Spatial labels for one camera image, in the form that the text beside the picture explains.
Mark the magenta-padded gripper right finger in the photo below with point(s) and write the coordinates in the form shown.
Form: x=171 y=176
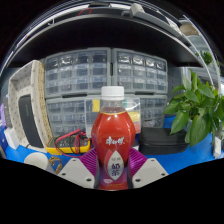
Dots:
x=150 y=172

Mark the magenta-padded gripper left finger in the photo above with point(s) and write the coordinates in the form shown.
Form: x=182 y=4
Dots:
x=75 y=173

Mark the red drink bottle white cap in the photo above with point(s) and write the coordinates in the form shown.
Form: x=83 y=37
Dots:
x=113 y=130

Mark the flat black pouch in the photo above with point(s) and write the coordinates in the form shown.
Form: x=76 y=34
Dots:
x=163 y=140

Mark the white paper cup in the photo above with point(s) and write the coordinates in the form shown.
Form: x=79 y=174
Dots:
x=35 y=160

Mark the grey parts drawer cabinet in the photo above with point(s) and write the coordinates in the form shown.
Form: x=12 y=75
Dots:
x=66 y=116
x=153 y=111
x=78 y=73
x=140 y=71

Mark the small white block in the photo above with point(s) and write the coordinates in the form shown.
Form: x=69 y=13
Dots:
x=217 y=147

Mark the green potted plant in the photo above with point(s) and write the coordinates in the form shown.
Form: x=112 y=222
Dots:
x=195 y=110

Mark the white pegboard tray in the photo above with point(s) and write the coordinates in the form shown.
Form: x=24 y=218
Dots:
x=36 y=100

